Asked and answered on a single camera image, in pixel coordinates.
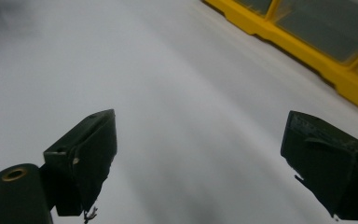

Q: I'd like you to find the white table mat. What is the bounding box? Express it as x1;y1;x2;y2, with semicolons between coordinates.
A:
0;0;358;224

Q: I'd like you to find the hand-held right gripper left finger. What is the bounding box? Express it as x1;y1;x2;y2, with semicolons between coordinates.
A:
40;108;118;217

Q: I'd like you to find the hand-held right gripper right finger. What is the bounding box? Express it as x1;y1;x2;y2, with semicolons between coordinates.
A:
280;110;358;222

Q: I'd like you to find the yellow parts organizer case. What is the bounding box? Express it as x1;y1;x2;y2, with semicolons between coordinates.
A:
202;0;358;119

